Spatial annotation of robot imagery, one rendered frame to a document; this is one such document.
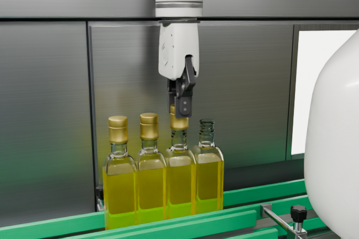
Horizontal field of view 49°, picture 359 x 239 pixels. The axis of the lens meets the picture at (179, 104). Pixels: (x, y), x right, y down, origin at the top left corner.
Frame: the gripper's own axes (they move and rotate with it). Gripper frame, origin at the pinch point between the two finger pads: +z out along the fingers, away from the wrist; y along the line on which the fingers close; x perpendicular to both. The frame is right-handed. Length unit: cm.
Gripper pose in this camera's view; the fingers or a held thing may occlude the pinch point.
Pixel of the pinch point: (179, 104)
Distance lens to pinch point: 73.8
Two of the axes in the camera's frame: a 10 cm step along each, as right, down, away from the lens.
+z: 0.0, 9.8, 2.2
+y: 3.3, 2.0, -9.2
